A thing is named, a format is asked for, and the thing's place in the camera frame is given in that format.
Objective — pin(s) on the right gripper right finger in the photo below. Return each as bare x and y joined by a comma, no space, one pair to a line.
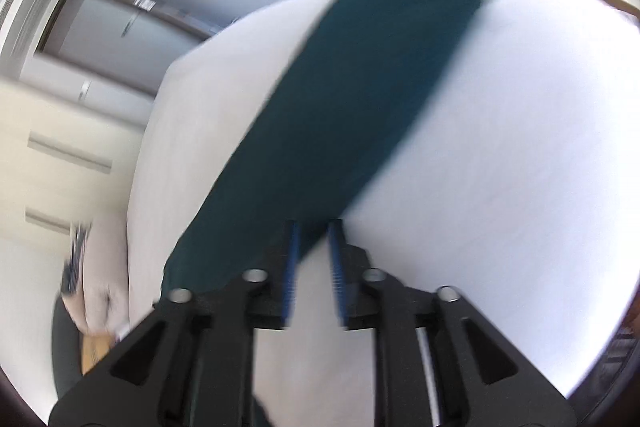
437,360

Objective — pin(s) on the cream wardrobe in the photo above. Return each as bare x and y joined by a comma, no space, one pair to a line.
60,164

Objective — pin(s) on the dark grey headboard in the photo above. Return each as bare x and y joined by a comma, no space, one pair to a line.
65,350

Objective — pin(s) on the yellow cushion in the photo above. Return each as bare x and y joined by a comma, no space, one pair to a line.
93,349

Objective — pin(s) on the dark green garment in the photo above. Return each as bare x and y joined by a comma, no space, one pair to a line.
339,111

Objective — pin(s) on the folded beige duvet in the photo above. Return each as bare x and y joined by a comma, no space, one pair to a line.
100,305

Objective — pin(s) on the grey door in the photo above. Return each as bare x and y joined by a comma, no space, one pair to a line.
115,41

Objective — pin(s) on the beige bed sheet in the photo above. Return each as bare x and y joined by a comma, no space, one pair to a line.
519,183

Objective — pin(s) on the blue patterned cloth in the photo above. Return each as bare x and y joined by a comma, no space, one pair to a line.
71,275

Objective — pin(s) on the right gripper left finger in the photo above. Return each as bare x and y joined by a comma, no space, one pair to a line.
190,362

